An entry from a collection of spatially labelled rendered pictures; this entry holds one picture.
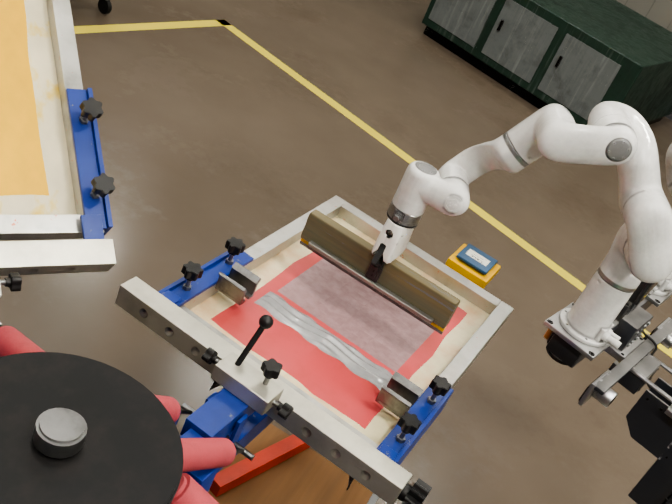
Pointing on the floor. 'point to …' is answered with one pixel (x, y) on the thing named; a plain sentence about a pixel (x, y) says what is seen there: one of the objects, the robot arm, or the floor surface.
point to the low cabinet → (562, 51)
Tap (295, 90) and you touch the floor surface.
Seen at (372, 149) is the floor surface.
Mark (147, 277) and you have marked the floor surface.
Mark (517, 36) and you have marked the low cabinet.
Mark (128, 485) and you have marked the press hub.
